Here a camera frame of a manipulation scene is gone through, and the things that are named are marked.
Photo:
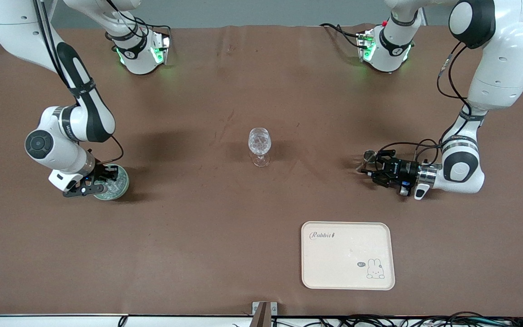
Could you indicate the stainless steel jigger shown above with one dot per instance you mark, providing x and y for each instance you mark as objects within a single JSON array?
[{"x": 369, "y": 156}]

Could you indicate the pale green ceramic bowl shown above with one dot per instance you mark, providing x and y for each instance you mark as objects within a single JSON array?
[{"x": 125, "y": 186}]

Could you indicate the clear ice cubes heap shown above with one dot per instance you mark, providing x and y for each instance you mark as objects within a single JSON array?
[{"x": 116, "y": 187}]

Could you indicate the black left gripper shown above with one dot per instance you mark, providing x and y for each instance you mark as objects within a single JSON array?
[{"x": 404, "y": 170}]

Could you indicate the brown table cover sheet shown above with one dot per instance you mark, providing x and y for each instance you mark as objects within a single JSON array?
[{"x": 198, "y": 250}]

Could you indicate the clear cut-crystal wine glass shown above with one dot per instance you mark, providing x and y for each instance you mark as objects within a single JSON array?
[{"x": 259, "y": 141}]

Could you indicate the cream rabbit print tray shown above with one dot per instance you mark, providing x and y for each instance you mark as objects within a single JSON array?
[{"x": 334, "y": 263}]

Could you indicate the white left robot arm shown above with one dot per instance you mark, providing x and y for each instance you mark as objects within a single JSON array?
[{"x": 506, "y": 59}]

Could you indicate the white table edge rail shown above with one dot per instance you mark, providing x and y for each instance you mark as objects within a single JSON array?
[{"x": 39, "y": 321}]

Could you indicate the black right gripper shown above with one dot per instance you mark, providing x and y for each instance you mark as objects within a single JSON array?
[{"x": 100, "y": 172}]

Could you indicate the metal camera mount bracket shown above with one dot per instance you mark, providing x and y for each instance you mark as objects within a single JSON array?
[{"x": 261, "y": 318}]

